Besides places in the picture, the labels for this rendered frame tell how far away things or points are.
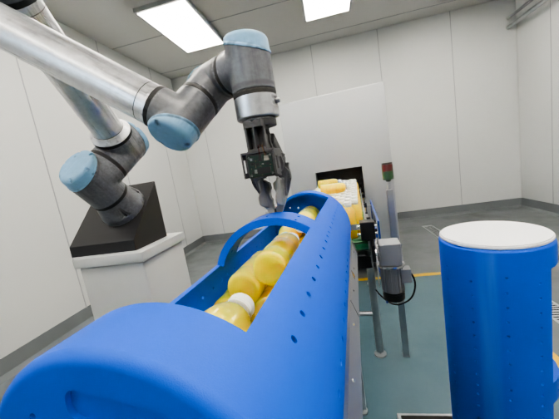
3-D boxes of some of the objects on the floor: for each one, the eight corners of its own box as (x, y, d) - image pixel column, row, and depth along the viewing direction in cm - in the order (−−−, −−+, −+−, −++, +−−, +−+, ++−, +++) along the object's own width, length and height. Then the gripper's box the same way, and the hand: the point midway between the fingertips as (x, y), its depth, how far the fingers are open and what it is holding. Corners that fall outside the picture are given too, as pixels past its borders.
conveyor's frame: (308, 391, 167) (284, 247, 153) (330, 277, 322) (319, 200, 309) (393, 396, 153) (376, 239, 140) (373, 274, 309) (364, 195, 296)
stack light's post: (403, 357, 181) (386, 189, 165) (402, 352, 185) (385, 189, 169) (410, 357, 180) (393, 189, 164) (408, 352, 184) (392, 188, 167)
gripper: (230, 123, 55) (248, 227, 58) (273, 113, 52) (290, 222, 56) (245, 126, 63) (261, 218, 66) (284, 119, 61) (298, 214, 64)
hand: (277, 212), depth 64 cm, fingers closed, pressing on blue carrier
